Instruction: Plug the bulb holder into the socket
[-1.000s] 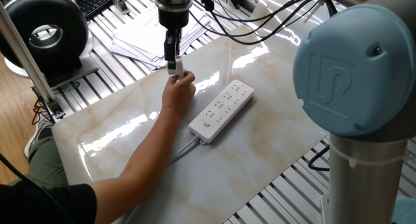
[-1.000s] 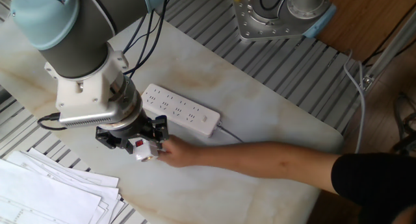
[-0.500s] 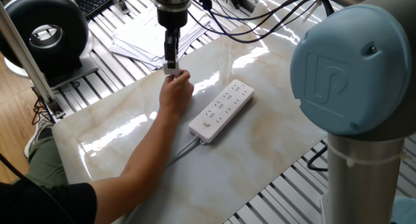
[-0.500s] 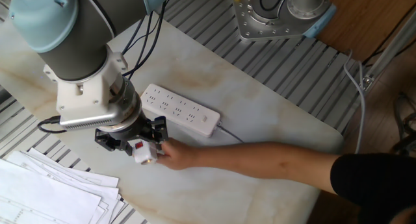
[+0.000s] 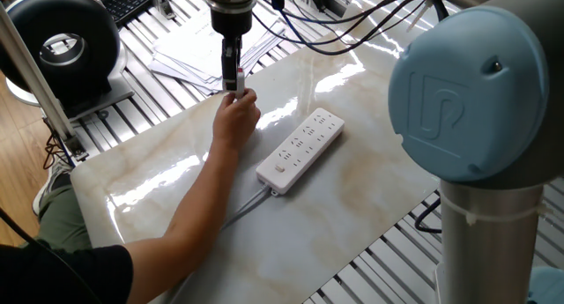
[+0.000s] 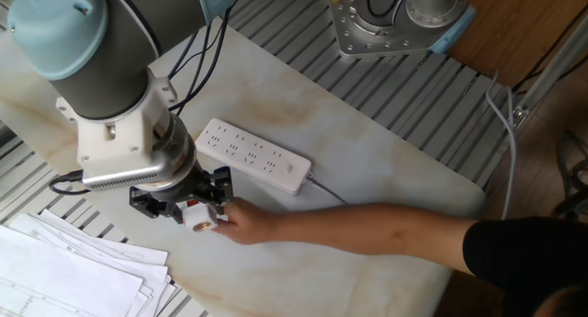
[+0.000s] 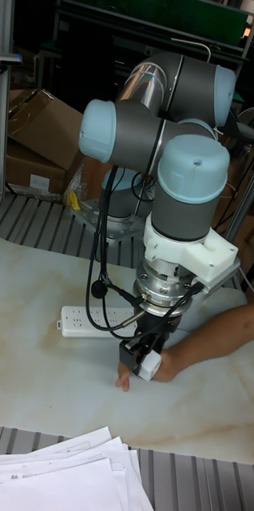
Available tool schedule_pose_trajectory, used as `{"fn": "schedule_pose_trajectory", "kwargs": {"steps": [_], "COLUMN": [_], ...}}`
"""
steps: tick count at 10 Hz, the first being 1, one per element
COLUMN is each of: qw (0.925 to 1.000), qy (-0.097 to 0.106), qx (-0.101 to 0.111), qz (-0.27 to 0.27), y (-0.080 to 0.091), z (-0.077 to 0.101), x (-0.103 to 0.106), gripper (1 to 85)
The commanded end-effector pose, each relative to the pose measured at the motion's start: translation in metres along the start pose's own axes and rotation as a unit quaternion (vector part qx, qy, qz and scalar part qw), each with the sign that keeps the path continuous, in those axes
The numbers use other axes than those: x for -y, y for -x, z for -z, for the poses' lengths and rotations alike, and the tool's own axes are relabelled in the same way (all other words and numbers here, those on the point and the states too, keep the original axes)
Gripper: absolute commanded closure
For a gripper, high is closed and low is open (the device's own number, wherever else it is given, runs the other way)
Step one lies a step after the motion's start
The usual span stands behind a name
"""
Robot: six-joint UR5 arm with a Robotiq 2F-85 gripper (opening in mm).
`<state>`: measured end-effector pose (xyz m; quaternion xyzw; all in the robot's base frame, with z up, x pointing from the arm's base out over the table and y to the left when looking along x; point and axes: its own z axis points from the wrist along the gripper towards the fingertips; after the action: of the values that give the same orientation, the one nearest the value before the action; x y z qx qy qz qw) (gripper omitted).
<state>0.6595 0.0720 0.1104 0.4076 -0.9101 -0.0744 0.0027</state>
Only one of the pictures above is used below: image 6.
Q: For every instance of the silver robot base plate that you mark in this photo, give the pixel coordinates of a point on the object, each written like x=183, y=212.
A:
x=367, y=41

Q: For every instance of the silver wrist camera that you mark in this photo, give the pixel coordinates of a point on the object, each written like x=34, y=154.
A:
x=128, y=179

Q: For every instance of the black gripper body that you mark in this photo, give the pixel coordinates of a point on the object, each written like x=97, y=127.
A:
x=193, y=188

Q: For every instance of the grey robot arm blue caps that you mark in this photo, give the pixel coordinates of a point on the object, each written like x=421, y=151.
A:
x=115, y=55

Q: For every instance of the white power strip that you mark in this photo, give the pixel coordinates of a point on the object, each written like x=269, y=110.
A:
x=252, y=156

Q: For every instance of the black shirt sleeve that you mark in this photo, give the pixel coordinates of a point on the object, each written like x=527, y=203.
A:
x=528, y=257

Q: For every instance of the person right hand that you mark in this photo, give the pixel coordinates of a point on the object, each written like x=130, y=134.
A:
x=252, y=223

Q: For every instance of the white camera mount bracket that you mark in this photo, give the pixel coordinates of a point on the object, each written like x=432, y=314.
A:
x=115, y=147

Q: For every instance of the stack of white paper sheets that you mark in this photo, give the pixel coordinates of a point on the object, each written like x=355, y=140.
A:
x=69, y=271

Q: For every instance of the person right forearm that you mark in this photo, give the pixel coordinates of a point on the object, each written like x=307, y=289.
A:
x=367, y=227

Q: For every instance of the white marble pattern board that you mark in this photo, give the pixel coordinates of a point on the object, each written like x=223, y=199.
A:
x=358, y=133

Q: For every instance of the black chair base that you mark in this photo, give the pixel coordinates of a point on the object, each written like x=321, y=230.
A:
x=580, y=170

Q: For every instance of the aluminium frame beam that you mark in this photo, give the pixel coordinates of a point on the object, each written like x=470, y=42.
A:
x=551, y=78

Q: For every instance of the white bulb holder adapter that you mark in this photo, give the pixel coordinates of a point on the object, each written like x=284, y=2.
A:
x=200, y=216

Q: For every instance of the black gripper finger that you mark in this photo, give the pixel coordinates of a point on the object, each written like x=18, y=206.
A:
x=222, y=184
x=149, y=204

